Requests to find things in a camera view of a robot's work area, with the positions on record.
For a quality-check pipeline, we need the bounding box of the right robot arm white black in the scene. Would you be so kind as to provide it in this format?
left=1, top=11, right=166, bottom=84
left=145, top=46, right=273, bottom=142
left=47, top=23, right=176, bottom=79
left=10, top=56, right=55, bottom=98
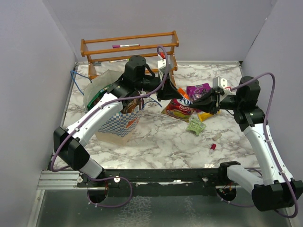
left=190, top=76, right=303, bottom=215

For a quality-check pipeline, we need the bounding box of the brown kettle chips bag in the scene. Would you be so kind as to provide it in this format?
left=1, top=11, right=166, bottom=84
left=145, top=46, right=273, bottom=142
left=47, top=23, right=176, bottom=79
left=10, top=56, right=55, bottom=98
left=121, top=99, right=144, bottom=114

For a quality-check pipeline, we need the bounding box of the purple snack packet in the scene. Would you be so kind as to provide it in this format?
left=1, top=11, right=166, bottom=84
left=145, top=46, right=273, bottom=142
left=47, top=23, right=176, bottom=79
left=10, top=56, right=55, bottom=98
left=186, top=83, right=211, bottom=101

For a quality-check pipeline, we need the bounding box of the purple cable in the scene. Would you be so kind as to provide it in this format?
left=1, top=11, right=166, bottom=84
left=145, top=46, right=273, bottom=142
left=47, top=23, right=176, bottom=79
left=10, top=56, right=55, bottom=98
left=50, top=45, right=171, bottom=208
left=216, top=72, right=299, bottom=218

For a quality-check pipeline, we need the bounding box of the wooden two-tier shelf rack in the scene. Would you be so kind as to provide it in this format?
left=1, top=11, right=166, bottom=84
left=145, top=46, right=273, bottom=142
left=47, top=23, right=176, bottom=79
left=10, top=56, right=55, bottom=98
left=80, top=30, right=179, bottom=83

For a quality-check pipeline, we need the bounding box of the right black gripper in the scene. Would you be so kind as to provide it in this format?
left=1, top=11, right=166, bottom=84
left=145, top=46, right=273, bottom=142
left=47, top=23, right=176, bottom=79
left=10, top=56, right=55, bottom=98
left=189, top=88, right=243, bottom=115

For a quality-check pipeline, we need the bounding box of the green Real chips bag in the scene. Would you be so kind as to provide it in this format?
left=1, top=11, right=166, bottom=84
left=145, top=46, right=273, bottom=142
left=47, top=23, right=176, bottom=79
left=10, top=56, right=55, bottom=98
left=87, top=84, right=112, bottom=111

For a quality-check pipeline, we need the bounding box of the light green small sachet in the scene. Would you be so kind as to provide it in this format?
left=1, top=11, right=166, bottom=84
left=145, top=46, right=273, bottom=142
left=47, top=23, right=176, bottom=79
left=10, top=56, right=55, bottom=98
left=186, top=118, right=206, bottom=136

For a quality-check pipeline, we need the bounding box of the green marker pen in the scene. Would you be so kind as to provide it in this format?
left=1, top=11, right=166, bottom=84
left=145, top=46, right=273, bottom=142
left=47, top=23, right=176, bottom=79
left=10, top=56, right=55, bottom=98
left=109, top=59, right=129, bottom=63

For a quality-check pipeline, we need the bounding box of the yellow snack packet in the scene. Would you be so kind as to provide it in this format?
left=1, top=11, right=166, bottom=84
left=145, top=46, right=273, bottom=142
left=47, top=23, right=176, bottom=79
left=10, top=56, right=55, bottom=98
left=197, top=111, right=220, bottom=122

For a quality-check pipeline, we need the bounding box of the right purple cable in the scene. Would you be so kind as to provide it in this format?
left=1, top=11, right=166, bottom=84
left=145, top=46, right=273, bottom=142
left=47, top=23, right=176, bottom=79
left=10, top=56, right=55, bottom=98
left=216, top=72, right=299, bottom=218

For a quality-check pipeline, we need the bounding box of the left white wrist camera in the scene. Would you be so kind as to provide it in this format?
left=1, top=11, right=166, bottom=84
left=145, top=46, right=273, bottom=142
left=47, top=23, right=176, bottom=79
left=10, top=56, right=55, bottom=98
left=157, top=59, right=171, bottom=80

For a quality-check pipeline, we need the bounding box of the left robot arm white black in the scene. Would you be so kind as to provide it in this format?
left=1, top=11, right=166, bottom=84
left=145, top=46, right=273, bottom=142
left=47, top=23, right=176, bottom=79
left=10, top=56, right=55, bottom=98
left=53, top=55, right=182, bottom=187

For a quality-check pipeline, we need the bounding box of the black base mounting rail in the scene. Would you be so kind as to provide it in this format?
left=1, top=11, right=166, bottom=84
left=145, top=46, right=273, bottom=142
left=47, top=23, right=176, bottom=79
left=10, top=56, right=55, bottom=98
left=77, top=167, right=231, bottom=197

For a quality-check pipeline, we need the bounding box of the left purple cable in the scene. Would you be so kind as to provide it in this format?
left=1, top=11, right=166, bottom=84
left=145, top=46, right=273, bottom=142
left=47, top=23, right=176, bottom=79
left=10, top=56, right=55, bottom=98
left=50, top=45, right=171, bottom=208

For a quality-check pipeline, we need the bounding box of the small red lip balm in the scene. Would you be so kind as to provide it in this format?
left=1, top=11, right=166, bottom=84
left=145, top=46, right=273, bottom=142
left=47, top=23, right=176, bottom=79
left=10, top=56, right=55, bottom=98
left=209, top=144, right=216, bottom=154

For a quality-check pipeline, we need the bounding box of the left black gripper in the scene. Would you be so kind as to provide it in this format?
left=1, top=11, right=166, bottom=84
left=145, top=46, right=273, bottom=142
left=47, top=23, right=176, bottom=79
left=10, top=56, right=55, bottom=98
left=136, top=70, right=183, bottom=102

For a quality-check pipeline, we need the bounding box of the orange Fox's fruit candy bag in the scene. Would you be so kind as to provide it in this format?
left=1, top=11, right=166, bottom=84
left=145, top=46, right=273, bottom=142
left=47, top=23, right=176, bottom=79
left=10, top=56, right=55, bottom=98
left=161, top=87, right=201, bottom=122

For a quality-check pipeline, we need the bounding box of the pink marker pen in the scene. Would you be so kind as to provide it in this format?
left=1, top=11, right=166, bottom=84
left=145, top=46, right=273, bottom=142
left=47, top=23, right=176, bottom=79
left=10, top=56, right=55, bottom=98
left=112, top=44, right=140, bottom=49

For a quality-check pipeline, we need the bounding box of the small beige cork piece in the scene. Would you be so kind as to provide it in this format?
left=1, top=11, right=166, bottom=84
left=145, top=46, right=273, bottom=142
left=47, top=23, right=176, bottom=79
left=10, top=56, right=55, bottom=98
left=212, top=133, right=222, bottom=141

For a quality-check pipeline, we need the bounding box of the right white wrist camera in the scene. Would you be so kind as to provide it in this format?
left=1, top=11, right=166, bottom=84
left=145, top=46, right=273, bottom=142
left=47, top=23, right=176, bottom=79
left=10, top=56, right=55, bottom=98
left=212, top=77, right=231, bottom=95

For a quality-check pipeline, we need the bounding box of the blue checkered paper bag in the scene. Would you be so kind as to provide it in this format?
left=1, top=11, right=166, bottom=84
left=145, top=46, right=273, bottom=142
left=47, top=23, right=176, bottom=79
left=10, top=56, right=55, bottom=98
left=70, top=69, right=164, bottom=147

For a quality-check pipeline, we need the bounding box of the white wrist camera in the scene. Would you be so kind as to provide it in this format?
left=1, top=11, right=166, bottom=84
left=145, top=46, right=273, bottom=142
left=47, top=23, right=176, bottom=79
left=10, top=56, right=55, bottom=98
left=212, top=77, right=231, bottom=95
left=157, top=59, right=171, bottom=80

